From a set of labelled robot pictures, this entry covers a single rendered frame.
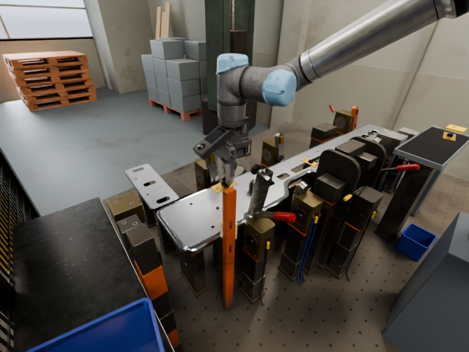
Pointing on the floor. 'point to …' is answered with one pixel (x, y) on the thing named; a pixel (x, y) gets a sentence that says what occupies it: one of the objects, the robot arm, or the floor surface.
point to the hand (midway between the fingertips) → (225, 181)
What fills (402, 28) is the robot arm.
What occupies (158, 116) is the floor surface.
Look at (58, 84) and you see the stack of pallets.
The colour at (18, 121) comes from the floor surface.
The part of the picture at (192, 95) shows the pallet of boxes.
